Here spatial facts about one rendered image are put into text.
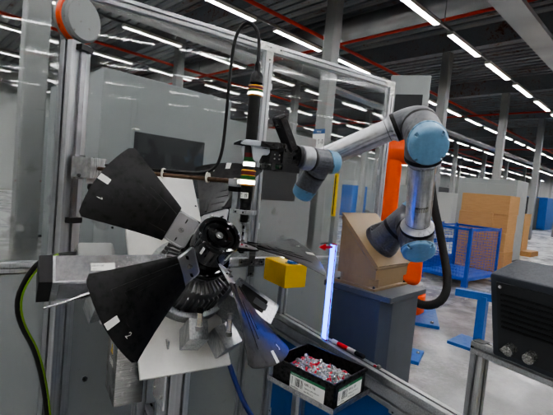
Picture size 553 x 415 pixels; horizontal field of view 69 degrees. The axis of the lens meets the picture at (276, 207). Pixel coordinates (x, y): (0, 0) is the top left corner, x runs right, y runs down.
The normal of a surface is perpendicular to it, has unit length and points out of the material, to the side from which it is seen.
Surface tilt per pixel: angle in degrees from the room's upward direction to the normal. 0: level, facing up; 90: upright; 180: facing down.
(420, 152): 117
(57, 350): 90
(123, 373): 90
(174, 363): 50
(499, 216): 90
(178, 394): 90
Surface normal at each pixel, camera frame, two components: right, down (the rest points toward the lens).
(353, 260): -0.70, -0.03
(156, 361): 0.46, -0.57
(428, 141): -0.09, 0.49
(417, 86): -0.31, 0.02
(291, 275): 0.53, 0.09
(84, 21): 0.92, 0.11
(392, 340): 0.71, 0.11
